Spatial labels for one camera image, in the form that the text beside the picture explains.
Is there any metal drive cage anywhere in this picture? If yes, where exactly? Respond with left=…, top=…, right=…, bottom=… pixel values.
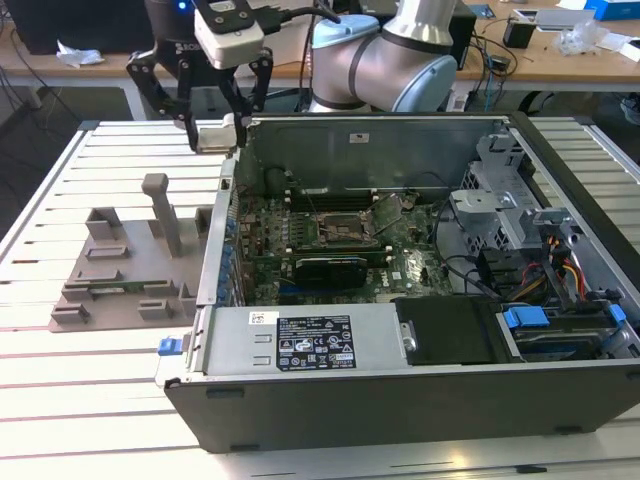
left=448, top=132, right=581, bottom=264

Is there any hard disk in blue carrier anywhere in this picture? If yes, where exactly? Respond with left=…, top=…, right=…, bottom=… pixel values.
left=497, top=305, right=629, bottom=362

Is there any black RAM slot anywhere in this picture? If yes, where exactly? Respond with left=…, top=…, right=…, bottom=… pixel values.
left=285, top=197, right=377, bottom=205
left=285, top=192, right=377, bottom=200
left=285, top=202, right=377, bottom=211

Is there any silver CPU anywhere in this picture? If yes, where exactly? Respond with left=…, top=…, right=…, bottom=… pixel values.
left=197, top=125, right=237, bottom=154

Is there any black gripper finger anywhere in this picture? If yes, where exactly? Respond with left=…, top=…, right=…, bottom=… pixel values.
left=218, top=47, right=275, bottom=150
left=124, top=47, right=201, bottom=154

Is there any metal socket cover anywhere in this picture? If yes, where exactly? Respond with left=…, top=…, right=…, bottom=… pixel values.
left=368, top=193, right=404, bottom=236

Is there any black camera cable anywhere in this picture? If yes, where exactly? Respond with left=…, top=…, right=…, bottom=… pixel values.
left=249, top=4, right=344, bottom=31

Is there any plastic parts rack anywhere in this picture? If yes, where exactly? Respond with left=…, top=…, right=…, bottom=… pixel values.
left=47, top=172, right=216, bottom=334

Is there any large black equipment case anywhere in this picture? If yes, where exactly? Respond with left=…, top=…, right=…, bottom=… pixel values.
left=9, top=0, right=154, bottom=56

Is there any grey power supply unit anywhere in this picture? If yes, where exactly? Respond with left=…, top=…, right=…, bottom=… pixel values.
left=188, top=303, right=402, bottom=377

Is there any green motherboard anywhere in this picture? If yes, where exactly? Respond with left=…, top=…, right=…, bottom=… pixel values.
left=234, top=194, right=451, bottom=306

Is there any crumpled white paper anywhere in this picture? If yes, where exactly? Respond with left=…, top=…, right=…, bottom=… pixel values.
left=55, top=39, right=105, bottom=67

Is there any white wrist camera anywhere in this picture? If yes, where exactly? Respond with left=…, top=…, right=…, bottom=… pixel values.
left=193, top=3, right=265, bottom=70

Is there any CPU socket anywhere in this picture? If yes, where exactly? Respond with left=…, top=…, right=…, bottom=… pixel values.
left=317, top=210, right=377, bottom=242

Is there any small black box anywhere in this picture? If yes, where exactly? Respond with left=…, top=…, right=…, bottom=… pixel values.
left=502, top=17, right=537, bottom=50

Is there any green RAM stick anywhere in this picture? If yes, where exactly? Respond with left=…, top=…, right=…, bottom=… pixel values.
left=289, top=242, right=390, bottom=260
left=88, top=282, right=147, bottom=295

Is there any black plastic bay cover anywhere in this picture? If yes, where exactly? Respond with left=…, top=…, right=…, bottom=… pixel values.
left=393, top=297, right=504, bottom=367

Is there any wooden desk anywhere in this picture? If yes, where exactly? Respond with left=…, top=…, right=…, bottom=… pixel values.
left=452, top=4, right=640, bottom=94
left=0, top=47, right=151, bottom=81

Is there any black graphics card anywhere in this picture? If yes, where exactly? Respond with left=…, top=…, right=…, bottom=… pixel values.
left=293, top=256, right=370, bottom=290

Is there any clear plastic bag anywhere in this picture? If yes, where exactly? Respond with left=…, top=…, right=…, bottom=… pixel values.
left=558, top=22, right=609, bottom=55

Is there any blue cardboard box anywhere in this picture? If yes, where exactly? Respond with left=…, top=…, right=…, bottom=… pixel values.
left=583, top=0, right=640, bottom=22

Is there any wire locking lever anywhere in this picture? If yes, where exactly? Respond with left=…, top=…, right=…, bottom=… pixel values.
left=304, top=189, right=327, bottom=227

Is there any dark grey PC case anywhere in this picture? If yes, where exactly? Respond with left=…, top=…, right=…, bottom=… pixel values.
left=154, top=110, right=640, bottom=454

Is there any coloured power wire bundle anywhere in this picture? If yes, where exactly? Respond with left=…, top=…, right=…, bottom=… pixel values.
left=519, top=238, right=587, bottom=301

